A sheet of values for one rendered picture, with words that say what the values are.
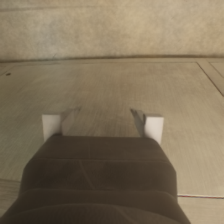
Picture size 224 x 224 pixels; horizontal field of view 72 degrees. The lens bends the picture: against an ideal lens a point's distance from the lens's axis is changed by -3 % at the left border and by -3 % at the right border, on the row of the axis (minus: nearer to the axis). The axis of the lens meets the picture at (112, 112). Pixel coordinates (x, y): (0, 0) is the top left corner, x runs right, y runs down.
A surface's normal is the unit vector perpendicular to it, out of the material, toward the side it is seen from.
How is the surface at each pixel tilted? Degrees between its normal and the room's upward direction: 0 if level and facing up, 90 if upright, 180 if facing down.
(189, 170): 90
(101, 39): 0
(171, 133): 90
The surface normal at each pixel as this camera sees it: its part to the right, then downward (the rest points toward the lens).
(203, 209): -0.07, -0.78
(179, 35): -0.11, 0.62
